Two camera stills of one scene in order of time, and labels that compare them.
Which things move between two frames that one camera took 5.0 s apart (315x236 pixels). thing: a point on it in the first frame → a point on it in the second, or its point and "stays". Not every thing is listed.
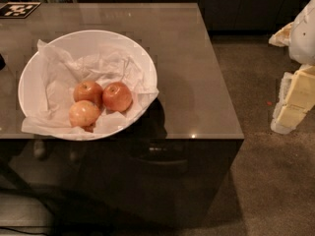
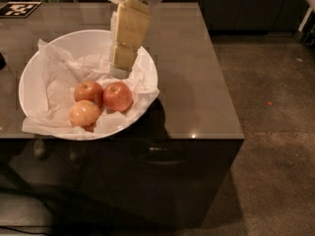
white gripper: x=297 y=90 → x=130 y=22
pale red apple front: x=84 y=113 stays
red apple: x=117 y=97 stays
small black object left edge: x=2 y=62 stays
